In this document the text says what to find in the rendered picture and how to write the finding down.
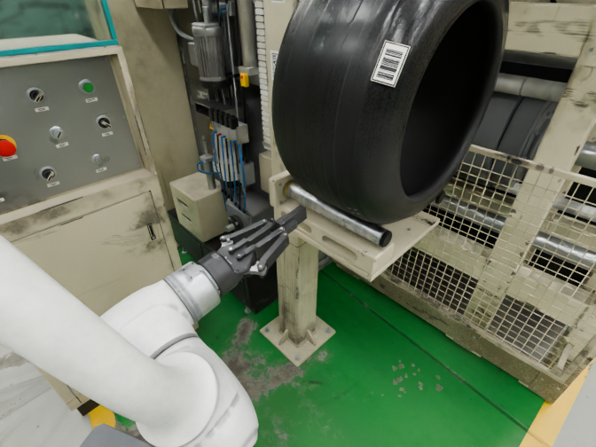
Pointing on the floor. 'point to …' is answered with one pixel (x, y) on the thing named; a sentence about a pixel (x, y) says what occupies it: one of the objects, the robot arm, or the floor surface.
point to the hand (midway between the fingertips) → (292, 220)
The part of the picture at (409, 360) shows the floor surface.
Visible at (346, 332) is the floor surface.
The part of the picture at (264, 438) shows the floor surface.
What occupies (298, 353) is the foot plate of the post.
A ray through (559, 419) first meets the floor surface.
